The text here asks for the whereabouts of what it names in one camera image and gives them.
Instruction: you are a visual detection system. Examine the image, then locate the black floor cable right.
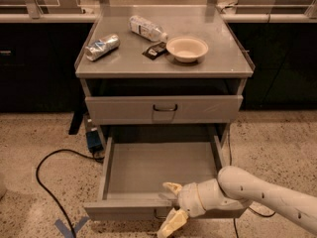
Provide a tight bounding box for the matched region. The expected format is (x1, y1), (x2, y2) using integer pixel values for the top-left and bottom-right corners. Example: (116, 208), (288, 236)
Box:
(227, 132), (276, 238)

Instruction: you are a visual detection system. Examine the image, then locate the blue tape floor mark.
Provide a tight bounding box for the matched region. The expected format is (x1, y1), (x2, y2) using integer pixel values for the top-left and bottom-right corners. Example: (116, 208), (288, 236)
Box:
(53, 215), (91, 238)

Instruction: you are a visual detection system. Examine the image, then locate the white counter rail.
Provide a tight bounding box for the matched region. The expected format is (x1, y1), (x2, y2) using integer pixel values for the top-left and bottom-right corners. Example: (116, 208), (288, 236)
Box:
(0, 14), (317, 24)

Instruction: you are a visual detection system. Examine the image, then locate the grey drawer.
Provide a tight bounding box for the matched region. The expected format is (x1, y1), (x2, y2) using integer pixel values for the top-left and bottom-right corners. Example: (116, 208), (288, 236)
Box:
(85, 95), (243, 125)
(83, 134), (249, 222)

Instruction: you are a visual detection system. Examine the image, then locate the white bowl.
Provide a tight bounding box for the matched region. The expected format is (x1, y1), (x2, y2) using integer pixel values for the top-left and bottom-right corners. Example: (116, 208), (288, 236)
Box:
(166, 37), (209, 63)

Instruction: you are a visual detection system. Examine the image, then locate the grey drawer cabinet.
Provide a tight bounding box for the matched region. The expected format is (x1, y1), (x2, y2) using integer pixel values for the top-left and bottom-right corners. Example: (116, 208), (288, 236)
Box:
(74, 4), (256, 151)

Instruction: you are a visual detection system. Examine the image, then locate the crushed silver can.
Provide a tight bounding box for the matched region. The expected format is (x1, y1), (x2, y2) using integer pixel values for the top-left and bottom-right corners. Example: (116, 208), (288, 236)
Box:
(84, 34), (120, 61)

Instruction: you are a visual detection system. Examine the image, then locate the black snack packet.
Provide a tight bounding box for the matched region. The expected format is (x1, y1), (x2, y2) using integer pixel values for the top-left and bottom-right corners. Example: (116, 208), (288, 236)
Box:
(143, 42), (166, 60)

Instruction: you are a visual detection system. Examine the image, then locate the blue power box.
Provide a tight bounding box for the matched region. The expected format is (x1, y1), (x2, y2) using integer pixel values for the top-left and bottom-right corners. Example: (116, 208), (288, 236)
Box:
(86, 129), (103, 154)

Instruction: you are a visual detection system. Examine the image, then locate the clear plastic water bottle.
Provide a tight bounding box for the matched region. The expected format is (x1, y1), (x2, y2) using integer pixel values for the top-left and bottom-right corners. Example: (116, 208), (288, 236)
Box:
(129, 15), (168, 42)

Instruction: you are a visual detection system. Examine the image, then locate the black floor cable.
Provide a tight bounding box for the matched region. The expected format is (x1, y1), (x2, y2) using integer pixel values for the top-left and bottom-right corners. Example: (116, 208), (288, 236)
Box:
(227, 132), (276, 238)
(35, 148), (107, 238)

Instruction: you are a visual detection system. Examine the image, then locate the black floor cable left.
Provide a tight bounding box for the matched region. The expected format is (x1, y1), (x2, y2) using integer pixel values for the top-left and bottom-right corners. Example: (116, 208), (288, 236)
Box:
(35, 148), (107, 238)

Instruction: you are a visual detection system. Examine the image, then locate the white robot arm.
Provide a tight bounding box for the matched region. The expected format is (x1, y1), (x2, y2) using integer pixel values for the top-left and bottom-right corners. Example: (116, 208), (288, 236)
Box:
(158, 166), (317, 238)

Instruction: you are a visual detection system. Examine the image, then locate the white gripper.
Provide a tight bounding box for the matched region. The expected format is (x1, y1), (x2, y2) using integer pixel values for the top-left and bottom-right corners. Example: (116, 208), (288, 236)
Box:
(157, 178), (252, 238)

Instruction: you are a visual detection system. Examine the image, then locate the grey top drawer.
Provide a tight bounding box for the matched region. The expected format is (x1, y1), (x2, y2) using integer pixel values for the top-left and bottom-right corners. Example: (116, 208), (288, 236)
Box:
(85, 95), (243, 125)

